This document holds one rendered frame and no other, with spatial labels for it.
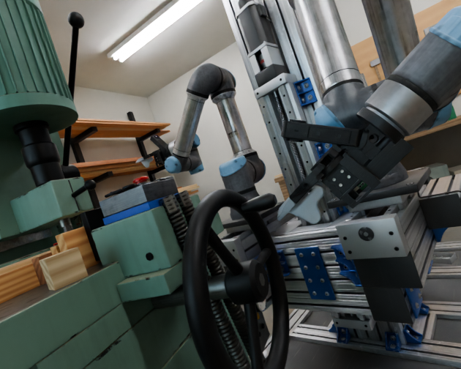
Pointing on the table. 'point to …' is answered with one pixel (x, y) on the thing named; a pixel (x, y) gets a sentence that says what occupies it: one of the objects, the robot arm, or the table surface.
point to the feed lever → (75, 20)
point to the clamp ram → (90, 218)
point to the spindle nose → (39, 151)
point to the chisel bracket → (50, 204)
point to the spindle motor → (22, 71)
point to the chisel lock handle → (85, 187)
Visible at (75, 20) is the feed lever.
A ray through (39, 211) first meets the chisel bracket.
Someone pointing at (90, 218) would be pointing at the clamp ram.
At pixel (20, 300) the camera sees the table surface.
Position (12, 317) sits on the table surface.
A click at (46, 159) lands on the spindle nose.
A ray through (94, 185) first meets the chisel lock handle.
